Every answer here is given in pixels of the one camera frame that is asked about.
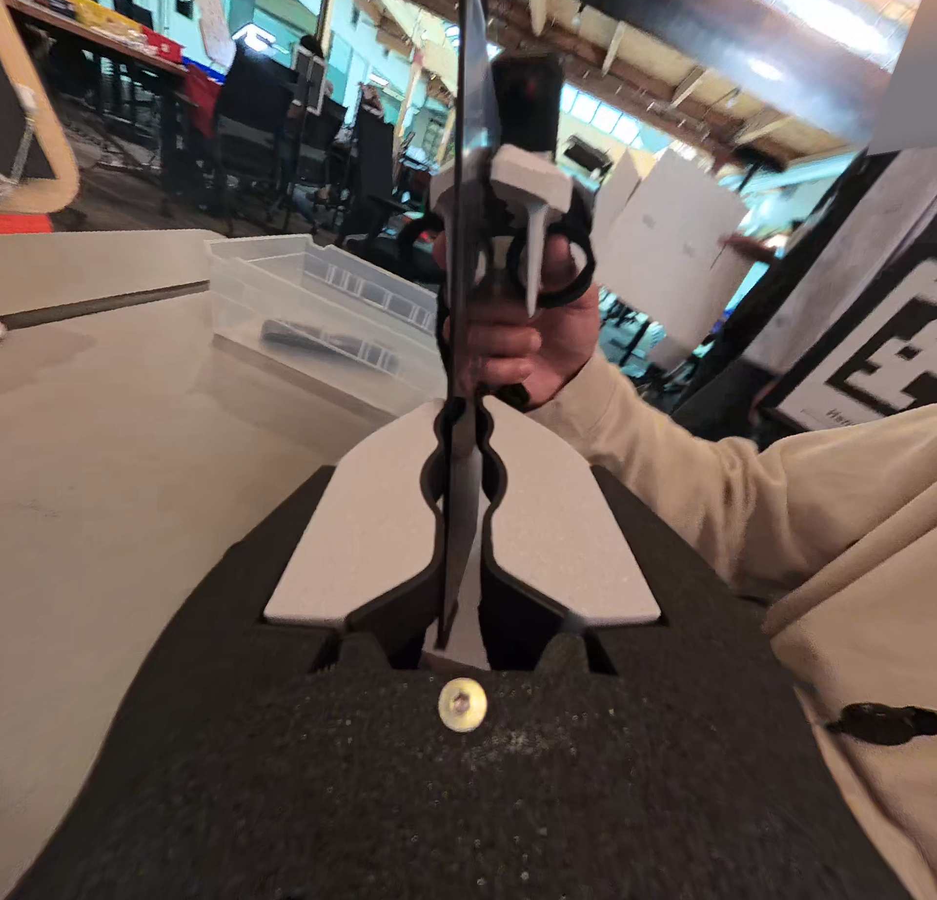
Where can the person's cream hoodie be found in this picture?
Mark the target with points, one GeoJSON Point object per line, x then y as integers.
{"type": "Point", "coordinates": [864, 658]}

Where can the grey desk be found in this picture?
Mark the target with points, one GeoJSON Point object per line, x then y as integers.
{"type": "Point", "coordinates": [146, 439]}

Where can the person's right forearm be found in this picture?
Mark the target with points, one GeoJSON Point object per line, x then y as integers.
{"type": "Point", "coordinates": [695, 490]}

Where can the white partition board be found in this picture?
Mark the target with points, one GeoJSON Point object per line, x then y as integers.
{"type": "Point", "coordinates": [659, 256]}

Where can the black white marker board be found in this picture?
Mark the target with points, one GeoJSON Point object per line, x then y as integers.
{"type": "Point", "coordinates": [864, 292]}

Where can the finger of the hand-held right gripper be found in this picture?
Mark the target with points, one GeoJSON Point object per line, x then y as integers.
{"type": "Point", "coordinates": [443, 190]}
{"type": "Point", "coordinates": [531, 175]}

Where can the red bag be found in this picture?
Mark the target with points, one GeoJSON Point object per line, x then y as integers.
{"type": "Point", "coordinates": [22, 224]}

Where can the black sheet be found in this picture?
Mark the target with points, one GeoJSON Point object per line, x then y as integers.
{"type": "Point", "coordinates": [468, 182]}

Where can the clear plastic organizer box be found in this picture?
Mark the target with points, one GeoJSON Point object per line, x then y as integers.
{"type": "Point", "coordinates": [293, 285]}

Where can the wood-framed black panel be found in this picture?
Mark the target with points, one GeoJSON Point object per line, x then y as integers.
{"type": "Point", "coordinates": [22, 131]}

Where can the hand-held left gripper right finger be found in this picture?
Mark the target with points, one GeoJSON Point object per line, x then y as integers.
{"type": "Point", "coordinates": [571, 541]}

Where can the person's right hand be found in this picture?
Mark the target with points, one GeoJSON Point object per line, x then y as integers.
{"type": "Point", "coordinates": [542, 351]}

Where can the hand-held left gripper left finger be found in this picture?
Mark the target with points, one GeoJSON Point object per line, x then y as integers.
{"type": "Point", "coordinates": [351, 541]}

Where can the black office chair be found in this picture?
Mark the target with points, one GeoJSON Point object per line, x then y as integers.
{"type": "Point", "coordinates": [252, 109]}
{"type": "Point", "coordinates": [377, 160]}

